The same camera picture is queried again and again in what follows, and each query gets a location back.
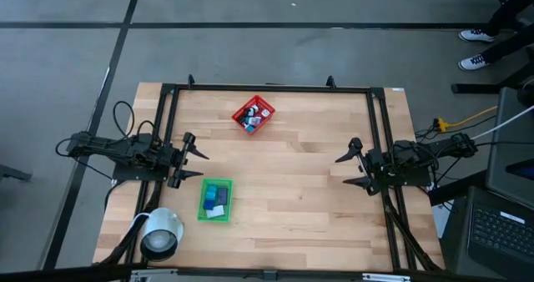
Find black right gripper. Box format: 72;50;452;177
335;137;391;197

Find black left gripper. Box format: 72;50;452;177
164;131;210;190

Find green plastic basket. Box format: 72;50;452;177
197;177;234;224

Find red plastic basket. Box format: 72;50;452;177
231;94;277;136

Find white round desk lamp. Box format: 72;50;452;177
133;207;184;263

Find black desk leg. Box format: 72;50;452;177
451;0;534;95

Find grey monitor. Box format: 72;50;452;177
486;87;534;210

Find person's shoe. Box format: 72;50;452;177
458;28;497;44
457;53;490;72

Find black laptop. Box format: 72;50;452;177
456;185;534;282

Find black furniture foot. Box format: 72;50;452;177
0;164;33;183

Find person's leg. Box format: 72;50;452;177
486;0;534;37
481;33;534;65

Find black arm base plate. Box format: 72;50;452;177
377;169;433;188
112;163;170;182

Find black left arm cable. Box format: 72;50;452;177
113;100;135;139

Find yellow extension cord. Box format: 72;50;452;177
432;105;500;133

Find black aluminium table frame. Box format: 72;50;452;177
93;73;446;274

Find silver metal bracket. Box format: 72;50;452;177
361;272;412;282
128;267;179;282

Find white cable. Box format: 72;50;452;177
471;104;534;140

